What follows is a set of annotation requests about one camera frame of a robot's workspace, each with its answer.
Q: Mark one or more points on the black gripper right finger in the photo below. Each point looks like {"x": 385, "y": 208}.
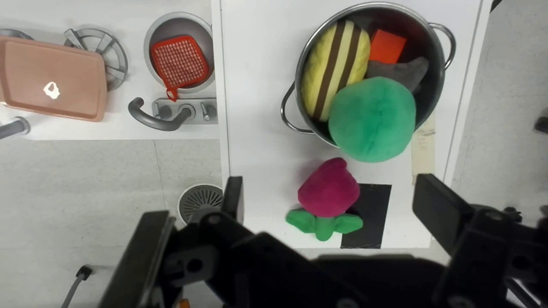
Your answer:
{"x": 490, "y": 256}

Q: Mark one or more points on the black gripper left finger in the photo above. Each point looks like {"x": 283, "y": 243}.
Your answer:
{"x": 147, "y": 256}

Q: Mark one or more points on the pink tulip plush toy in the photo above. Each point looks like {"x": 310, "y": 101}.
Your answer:
{"x": 327, "y": 190}

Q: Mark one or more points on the green round plush toy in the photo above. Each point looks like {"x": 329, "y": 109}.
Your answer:
{"x": 373, "y": 120}

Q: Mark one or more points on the grey toy faucet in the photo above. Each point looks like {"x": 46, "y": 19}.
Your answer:
{"x": 156, "y": 116}

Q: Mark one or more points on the silver metal pot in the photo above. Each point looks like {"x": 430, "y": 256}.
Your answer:
{"x": 433, "y": 78}

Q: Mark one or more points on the orange mesh pot holder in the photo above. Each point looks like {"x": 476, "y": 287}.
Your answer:
{"x": 178, "y": 61}

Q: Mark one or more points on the white toy kitchen set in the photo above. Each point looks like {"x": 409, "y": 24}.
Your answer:
{"x": 257, "y": 85}

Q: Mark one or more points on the orange red toy block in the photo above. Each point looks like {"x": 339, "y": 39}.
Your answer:
{"x": 387, "y": 46}

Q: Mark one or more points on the yellow brown striped plush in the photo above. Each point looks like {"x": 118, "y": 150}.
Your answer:
{"x": 331, "y": 61}

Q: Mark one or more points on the grey round floor drain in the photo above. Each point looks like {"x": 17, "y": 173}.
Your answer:
{"x": 199, "y": 198}

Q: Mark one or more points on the black stove plate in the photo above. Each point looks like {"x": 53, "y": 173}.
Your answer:
{"x": 373, "y": 215}

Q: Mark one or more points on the pink plastic tray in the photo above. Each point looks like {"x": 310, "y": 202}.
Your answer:
{"x": 51, "y": 77}

